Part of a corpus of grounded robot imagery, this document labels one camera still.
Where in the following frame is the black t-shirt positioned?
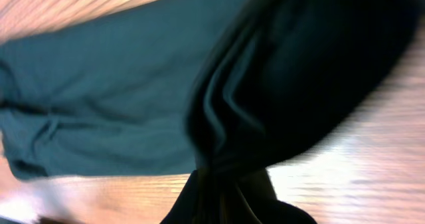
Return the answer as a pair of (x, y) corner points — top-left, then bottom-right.
(0, 0), (422, 224)

